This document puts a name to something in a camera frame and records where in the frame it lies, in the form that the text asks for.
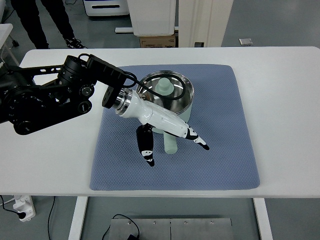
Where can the white robotic hand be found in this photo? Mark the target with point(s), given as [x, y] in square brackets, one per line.
[128, 104]

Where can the green pot with handle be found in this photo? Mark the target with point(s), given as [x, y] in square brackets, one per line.
[170, 144]

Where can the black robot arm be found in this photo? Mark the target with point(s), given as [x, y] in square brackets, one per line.
[36, 98]

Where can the glass lid green knob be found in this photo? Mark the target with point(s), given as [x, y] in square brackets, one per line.
[169, 84]

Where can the blue quilted mat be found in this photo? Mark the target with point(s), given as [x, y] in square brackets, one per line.
[216, 115]

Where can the cardboard box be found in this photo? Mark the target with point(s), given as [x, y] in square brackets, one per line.
[168, 41]

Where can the white cabinet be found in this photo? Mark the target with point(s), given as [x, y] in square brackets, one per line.
[150, 18]

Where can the small grey floor device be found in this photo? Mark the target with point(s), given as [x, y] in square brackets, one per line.
[245, 41]

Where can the white machine on floor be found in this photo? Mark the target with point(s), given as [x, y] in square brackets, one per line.
[106, 8]

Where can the white power strip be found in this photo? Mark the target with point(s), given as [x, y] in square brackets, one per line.
[25, 207]

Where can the white side table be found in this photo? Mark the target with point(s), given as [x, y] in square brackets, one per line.
[5, 30]

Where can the metal base plate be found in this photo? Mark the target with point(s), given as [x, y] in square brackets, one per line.
[172, 229]

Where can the white table frame leg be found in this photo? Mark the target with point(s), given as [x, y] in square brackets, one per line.
[78, 218]

